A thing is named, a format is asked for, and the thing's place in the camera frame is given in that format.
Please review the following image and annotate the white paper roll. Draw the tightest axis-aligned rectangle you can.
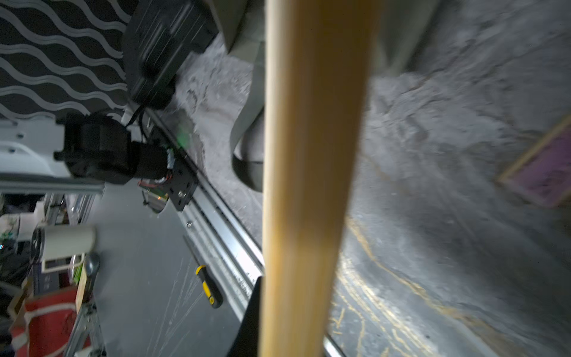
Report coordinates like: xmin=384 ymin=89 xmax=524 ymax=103
xmin=30 ymin=225 xmax=97 ymax=263

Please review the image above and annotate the olive green tote bag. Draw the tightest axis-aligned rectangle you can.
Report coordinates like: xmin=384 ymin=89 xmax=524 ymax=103
xmin=208 ymin=0 xmax=440 ymax=192

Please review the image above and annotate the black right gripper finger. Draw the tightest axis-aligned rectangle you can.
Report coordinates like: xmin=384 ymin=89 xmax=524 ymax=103
xmin=227 ymin=277 xmax=263 ymax=357

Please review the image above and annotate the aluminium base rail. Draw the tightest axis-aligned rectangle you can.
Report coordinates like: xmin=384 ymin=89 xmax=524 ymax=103
xmin=142 ymin=106 xmax=346 ymax=357

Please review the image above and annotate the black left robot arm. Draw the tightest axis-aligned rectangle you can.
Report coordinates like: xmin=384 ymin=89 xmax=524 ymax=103
xmin=1 ymin=1 xmax=218 ymax=178

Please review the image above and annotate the red bag with white stripe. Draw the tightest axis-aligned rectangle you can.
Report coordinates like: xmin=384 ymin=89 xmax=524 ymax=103
xmin=7 ymin=286 xmax=86 ymax=357

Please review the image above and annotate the yellow handled screwdriver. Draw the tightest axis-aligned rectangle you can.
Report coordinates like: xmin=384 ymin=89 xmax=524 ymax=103
xmin=184 ymin=235 xmax=224 ymax=309

